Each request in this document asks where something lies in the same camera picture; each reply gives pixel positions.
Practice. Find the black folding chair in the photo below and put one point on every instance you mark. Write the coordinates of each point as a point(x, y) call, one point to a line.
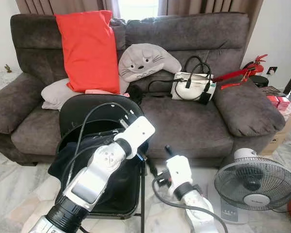
point(82, 112)

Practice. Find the white wall socket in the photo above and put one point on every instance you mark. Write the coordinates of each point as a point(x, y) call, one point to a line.
point(271, 70)

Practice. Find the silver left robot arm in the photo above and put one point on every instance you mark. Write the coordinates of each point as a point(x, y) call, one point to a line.
point(97, 182)

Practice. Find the black round stool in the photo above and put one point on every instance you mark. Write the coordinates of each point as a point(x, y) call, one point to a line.
point(259, 81)

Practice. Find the black shirt green logo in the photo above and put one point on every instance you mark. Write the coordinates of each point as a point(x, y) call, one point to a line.
point(70, 165)

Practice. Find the bright window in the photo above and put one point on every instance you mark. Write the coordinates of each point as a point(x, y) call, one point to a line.
point(138, 8)

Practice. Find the brown cardboard box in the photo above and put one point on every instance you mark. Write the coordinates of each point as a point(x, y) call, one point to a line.
point(279, 136)

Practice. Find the brown fabric sofa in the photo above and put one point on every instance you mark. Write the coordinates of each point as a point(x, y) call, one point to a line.
point(184, 121)

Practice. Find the grey cat face cushion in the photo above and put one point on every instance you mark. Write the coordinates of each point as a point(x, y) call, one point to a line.
point(145, 60)

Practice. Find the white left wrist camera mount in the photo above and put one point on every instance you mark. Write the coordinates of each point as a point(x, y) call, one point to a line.
point(138, 135)

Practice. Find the red tool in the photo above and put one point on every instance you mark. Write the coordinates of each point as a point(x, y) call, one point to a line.
point(235, 74)

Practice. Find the white black handbag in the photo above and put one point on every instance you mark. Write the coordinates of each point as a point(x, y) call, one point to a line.
point(191, 88)

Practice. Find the white floor fan black grille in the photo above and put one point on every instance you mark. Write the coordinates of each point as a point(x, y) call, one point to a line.
point(254, 184)

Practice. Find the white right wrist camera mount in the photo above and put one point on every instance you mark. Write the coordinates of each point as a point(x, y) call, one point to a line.
point(179, 171)

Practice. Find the red box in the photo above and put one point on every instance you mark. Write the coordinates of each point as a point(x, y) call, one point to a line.
point(279, 102)

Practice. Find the pink cushion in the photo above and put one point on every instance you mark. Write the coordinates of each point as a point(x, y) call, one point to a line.
point(97, 91)

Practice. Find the light grey small cushion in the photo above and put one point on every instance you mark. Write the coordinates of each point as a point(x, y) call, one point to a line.
point(58, 94)

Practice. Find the red pillow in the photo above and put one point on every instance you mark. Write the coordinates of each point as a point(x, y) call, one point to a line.
point(87, 51)

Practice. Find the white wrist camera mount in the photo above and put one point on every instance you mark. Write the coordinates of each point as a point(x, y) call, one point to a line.
point(138, 135)
point(179, 171)

